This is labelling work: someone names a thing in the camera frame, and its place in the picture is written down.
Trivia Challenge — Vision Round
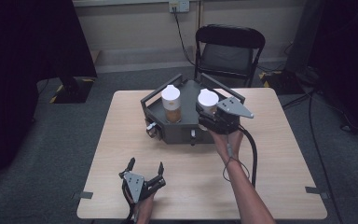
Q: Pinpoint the white wall socket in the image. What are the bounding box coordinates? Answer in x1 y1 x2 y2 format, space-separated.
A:
168 0 191 14

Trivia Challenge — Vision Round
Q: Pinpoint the black floor cable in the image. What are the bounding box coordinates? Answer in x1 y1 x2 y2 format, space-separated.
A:
281 89 317 110
308 91 344 224

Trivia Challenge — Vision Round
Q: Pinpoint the left hand-held gripper cable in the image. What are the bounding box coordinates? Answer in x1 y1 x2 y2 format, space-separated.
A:
121 183 136 224

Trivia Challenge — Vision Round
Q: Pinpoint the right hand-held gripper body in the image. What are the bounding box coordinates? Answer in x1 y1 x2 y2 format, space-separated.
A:
198 96 255 135

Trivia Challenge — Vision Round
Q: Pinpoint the black stand base striped tape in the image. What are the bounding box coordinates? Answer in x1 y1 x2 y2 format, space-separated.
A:
258 69 306 96
48 76 96 105

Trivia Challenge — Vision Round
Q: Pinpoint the grey tape strip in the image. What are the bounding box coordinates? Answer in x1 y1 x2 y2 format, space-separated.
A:
304 186 331 201
72 190 94 201

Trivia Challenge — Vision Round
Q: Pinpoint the thin grey wrist cord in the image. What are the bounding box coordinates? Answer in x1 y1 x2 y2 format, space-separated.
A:
222 142 251 183

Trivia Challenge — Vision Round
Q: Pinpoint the dark curtain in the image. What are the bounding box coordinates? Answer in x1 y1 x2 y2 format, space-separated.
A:
307 0 358 145
0 0 98 191

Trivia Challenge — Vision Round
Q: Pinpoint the person's right hand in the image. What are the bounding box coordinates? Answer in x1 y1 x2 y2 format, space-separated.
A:
209 129 245 163

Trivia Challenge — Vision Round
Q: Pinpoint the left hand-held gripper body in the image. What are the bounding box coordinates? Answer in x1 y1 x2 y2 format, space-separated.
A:
118 171 167 205

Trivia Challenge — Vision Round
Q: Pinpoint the dark grey triangular tray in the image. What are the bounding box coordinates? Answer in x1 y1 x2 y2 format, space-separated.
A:
140 73 246 147

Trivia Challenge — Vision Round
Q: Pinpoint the hand-held gripper cable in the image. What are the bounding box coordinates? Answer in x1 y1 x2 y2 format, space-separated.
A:
121 183 136 224
236 124 259 189

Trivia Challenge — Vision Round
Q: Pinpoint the right hand-held gripper cable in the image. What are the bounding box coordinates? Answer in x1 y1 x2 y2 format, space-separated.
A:
236 124 259 189

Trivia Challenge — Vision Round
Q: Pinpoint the grey column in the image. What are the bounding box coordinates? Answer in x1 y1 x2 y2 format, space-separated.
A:
283 0 324 75

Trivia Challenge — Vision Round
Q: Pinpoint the black power cable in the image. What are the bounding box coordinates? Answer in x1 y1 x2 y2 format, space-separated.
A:
172 7 198 67

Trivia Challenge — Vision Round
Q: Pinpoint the black folding chair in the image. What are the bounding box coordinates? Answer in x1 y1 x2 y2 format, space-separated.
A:
194 23 267 89

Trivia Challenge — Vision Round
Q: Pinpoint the white-lidded seasoning jar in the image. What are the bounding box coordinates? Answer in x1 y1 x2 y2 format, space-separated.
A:
198 88 220 117
160 84 183 124

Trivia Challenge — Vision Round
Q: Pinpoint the person's left hand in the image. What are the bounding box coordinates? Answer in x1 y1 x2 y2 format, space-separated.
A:
132 192 157 224

